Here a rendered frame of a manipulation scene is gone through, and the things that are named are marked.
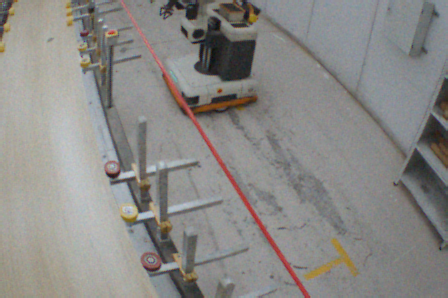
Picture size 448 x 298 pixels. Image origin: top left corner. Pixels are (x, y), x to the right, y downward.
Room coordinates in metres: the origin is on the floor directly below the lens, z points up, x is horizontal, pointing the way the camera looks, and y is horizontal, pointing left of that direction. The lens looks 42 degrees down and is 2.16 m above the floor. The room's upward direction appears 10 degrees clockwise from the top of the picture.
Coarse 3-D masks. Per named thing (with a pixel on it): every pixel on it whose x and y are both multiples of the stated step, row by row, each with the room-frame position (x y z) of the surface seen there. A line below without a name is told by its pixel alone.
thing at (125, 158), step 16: (96, 80) 2.08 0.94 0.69; (112, 112) 1.75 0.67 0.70; (112, 128) 1.61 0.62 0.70; (112, 144) 1.56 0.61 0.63; (128, 144) 1.51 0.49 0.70; (128, 160) 1.40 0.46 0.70; (144, 208) 1.12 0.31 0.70; (144, 224) 1.07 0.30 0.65; (160, 240) 0.95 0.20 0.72; (160, 256) 0.90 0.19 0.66; (176, 272) 0.80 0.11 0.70; (176, 288) 0.75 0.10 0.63; (192, 288) 0.73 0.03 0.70
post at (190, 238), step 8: (184, 232) 0.76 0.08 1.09; (192, 232) 0.75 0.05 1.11; (184, 240) 0.76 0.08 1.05; (192, 240) 0.75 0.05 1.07; (184, 248) 0.75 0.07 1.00; (192, 248) 0.75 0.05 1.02; (184, 256) 0.75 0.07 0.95; (192, 256) 0.75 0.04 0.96; (184, 264) 0.75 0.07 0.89; (192, 264) 0.75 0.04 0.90
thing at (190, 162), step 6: (174, 162) 1.32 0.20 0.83; (180, 162) 1.32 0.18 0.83; (186, 162) 1.33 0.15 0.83; (192, 162) 1.34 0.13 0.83; (150, 168) 1.25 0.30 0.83; (174, 168) 1.29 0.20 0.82; (180, 168) 1.31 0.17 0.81; (120, 174) 1.18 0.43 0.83; (126, 174) 1.19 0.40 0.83; (132, 174) 1.20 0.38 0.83; (150, 174) 1.23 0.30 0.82; (114, 180) 1.14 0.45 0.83; (120, 180) 1.15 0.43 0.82; (126, 180) 1.17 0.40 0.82; (132, 180) 1.18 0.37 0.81
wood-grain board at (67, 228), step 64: (64, 0) 3.22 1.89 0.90; (0, 64) 1.90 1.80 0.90; (64, 64) 1.94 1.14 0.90; (0, 128) 1.23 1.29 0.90; (64, 128) 1.33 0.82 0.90; (0, 192) 0.81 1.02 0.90; (64, 192) 0.93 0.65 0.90; (0, 256) 0.48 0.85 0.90; (64, 256) 0.61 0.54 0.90; (128, 256) 0.71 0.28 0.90
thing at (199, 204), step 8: (200, 200) 1.12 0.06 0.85; (208, 200) 1.12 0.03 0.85; (216, 200) 1.13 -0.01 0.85; (168, 208) 1.04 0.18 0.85; (176, 208) 1.05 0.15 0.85; (184, 208) 1.06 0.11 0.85; (192, 208) 1.07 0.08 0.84; (200, 208) 1.09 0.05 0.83; (144, 216) 0.97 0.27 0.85; (152, 216) 0.98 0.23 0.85; (168, 216) 1.01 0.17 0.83; (128, 224) 0.91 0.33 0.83; (136, 224) 0.93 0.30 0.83
